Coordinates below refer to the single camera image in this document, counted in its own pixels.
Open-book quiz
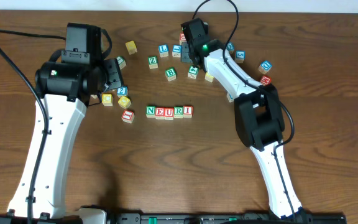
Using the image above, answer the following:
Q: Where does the green N block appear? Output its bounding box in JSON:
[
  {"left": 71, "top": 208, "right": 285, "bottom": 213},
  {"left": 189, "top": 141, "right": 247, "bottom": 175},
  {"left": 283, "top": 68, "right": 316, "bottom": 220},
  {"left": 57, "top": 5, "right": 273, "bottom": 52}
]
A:
[{"left": 145, "top": 105, "right": 156, "bottom": 118}]

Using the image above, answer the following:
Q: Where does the red i block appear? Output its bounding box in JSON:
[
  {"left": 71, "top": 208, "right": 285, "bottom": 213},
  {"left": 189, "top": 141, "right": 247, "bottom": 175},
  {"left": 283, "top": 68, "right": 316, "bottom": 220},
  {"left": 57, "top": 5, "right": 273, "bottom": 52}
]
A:
[
  {"left": 121, "top": 110, "right": 135, "bottom": 123},
  {"left": 183, "top": 106, "right": 193, "bottom": 118}
]

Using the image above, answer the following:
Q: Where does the green R block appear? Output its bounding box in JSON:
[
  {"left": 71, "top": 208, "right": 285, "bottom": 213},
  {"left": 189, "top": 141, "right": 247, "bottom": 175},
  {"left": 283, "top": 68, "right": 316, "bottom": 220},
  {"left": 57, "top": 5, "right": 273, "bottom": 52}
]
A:
[{"left": 174, "top": 106, "right": 183, "bottom": 119}]

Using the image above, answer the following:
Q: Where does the red E block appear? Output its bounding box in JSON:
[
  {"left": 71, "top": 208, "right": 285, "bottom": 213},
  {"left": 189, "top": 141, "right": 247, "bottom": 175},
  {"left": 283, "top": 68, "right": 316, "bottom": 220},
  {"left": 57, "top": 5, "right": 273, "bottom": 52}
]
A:
[{"left": 155, "top": 107, "right": 165, "bottom": 119}]

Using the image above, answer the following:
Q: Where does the red u block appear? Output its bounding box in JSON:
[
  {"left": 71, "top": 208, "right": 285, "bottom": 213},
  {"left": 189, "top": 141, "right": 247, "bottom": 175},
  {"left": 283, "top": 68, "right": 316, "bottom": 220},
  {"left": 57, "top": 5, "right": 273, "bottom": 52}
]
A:
[
  {"left": 164, "top": 108, "right": 175, "bottom": 120},
  {"left": 179, "top": 33, "right": 186, "bottom": 45}
]

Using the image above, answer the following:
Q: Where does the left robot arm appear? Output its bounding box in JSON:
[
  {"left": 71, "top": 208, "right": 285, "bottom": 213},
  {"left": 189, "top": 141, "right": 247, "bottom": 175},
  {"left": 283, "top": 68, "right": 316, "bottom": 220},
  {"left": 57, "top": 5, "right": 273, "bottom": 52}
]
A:
[{"left": 0, "top": 23, "right": 124, "bottom": 224}]

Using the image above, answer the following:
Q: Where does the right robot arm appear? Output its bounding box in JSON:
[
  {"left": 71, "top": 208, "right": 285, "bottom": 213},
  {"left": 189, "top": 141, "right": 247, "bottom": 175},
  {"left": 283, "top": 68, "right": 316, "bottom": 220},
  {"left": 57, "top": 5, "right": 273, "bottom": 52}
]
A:
[{"left": 181, "top": 18, "right": 308, "bottom": 223}]

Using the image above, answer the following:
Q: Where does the blue l block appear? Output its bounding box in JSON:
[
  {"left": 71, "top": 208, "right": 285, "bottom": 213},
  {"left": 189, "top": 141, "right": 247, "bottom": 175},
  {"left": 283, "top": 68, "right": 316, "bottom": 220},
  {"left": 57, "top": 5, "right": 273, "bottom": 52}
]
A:
[
  {"left": 172, "top": 45, "right": 182, "bottom": 58},
  {"left": 158, "top": 44, "right": 169, "bottom": 58}
]

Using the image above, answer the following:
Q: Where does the blue 2 block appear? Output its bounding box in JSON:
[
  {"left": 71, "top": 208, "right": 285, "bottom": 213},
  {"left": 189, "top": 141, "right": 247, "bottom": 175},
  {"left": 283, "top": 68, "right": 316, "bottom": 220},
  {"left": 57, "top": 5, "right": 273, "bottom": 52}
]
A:
[{"left": 117, "top": 86, "right": 129, "bottom": 98}]

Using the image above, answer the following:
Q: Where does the green 4 block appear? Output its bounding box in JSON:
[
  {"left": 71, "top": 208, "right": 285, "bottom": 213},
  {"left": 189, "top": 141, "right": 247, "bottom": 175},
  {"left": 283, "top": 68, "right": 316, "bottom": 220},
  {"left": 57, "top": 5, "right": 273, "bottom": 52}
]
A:
[{"left": 188, "top": 65, "right": 199, "bottom": 79}]

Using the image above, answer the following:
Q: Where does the green L block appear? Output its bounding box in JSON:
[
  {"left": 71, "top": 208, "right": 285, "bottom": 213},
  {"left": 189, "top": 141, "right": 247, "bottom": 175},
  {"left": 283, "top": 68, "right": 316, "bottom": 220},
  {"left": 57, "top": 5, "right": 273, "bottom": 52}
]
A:
[{"left": 116, "top": 56, "right": 127, "bottom": 70}]

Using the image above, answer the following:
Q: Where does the red U block top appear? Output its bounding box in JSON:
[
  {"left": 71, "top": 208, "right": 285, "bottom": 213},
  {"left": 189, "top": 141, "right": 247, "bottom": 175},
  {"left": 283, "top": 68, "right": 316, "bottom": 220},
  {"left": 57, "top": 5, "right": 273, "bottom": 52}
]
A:
[{"left": 179, "top": 33, "right": 186, "bottom": 45}]

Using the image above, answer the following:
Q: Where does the yellow block lower left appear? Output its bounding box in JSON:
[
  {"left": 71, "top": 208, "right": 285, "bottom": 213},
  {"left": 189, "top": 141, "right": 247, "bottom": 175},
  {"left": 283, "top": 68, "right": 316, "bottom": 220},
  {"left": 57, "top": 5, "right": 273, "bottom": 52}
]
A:
[{"left": 102, "top": 93, "right": 114, "bottom": 106}]

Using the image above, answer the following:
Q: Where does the green B block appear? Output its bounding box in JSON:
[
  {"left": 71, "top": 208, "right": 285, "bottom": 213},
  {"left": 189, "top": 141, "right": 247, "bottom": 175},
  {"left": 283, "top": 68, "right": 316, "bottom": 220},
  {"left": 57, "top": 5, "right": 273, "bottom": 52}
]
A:
[{"left": 165, "top": 67, "right": 177, "bottom": 82}]

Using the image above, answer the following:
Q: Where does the yellow O block left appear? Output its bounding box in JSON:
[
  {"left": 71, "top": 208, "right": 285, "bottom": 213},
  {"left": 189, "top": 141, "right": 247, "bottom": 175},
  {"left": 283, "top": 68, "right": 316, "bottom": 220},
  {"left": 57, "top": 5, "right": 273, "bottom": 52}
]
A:
[{"left": 118, "top": 96, "right": 132, "bottom": 110}]

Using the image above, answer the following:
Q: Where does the yellow o block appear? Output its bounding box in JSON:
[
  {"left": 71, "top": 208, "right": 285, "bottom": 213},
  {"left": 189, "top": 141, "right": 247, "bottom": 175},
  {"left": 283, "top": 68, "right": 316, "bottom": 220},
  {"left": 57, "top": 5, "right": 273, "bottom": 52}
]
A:
[
  {"left": 204, "top": 72, "right": 214, "bottom": 83},
  {"left": 118, "top": 96, "right": 132, "bottom": 110}
]

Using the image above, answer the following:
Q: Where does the green Z block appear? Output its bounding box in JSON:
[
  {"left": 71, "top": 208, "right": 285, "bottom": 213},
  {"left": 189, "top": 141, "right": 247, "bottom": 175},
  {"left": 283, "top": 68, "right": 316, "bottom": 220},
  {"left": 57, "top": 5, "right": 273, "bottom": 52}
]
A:
[{"left": 148, "top": 56, "right": 158, "bottom": 69}]

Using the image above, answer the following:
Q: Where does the plain yellow block top left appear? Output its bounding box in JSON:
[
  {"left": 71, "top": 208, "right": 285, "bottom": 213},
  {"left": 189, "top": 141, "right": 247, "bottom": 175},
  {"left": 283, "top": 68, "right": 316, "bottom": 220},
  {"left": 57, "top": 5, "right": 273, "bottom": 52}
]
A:
[{"left": 126, "top": 40, "right": 137, "bottom": 55}]

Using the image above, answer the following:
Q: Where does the blue D block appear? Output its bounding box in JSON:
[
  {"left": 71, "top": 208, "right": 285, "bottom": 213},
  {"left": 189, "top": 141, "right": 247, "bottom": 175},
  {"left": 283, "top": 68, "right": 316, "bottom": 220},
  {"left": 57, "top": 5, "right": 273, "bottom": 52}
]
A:
[{"left": 227, "top": 42, "right": 234, "bottom": 54}]

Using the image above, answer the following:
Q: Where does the blue 5 block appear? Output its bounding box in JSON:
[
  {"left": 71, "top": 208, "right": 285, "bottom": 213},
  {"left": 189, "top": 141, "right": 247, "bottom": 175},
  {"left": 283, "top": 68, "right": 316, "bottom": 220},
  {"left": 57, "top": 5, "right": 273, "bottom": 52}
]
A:
[{"left": 234, "top": 50, "right": 246, "bottom": 63}]

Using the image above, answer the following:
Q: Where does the blue Q block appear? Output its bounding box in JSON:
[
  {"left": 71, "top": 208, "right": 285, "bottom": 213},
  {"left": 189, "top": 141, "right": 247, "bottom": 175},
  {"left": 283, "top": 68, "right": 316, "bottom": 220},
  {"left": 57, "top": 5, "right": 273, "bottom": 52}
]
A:
[{"left": 258, "top": 60, "right": 272, "bottom": 74}]

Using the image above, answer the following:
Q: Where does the red M block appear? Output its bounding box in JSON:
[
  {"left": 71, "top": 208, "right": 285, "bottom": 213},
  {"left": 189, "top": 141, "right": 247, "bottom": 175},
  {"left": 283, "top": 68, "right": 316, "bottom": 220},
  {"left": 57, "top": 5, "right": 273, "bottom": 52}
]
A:
[{"left": 259, "top": 75, "right": 272, "bottom": 86}]

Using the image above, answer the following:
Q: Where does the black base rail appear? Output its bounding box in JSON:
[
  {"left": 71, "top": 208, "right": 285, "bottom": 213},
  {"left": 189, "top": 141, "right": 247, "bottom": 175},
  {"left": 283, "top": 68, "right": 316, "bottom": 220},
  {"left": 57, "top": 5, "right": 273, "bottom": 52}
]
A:
[{"left": 106, "top": 210, "right": 347, "bottom": 224}]

